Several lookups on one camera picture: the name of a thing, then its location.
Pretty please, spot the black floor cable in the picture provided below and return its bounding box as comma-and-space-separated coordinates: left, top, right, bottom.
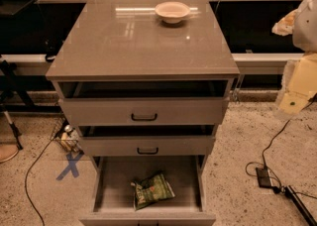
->
245, 97, 317, 201
24, 127, 65, 226

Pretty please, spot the black power adapter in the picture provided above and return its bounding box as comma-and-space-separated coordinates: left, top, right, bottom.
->
256, 168, 271, 188

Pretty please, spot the grey drawer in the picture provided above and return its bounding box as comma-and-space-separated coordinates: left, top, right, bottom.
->
79, 156, 215, 226
79, 125, 214, 156
60, 80, 228, 126

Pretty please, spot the blue tape cross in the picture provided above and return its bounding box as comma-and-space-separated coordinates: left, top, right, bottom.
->
56, 153, 84, 181

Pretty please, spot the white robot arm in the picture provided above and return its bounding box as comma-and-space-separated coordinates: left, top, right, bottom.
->
271, 0, 317, 116

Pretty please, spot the black power strip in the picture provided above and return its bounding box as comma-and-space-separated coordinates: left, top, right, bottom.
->
284, 185, 317, 226

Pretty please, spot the black floor cable left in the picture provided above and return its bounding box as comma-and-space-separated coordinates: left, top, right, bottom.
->
24, 127, 65, 226

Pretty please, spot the top grey drawer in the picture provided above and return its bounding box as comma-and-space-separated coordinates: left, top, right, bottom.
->
60, 80, 228, 126

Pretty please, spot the grey drawer cabinet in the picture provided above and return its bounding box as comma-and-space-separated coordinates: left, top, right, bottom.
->
45, 0, 241, 226

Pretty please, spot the black floor cable right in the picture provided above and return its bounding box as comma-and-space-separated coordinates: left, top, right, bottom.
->
245, 97, 317, 201

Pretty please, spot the bottom grey drawer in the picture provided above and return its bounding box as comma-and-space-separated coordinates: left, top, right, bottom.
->
79, 156, 215, 226

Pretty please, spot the white bowl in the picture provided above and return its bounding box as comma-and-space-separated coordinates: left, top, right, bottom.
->
155, 2, 190, 24

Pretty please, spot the black tripod stand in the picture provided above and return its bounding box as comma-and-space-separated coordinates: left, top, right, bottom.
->
0, 55, 36, 151

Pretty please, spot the green jalapeno chip bag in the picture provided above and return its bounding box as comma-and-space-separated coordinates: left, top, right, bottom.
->
131, 172, 175, 210

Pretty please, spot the middle grey drawer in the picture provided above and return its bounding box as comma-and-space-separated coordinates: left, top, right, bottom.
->
79, 125, 214, 156

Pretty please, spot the wire basket with bottles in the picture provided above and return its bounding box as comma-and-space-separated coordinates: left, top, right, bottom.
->
50, 117, 82, 153

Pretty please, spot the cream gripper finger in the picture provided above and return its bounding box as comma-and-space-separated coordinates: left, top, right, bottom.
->
271, 10, 297, 36

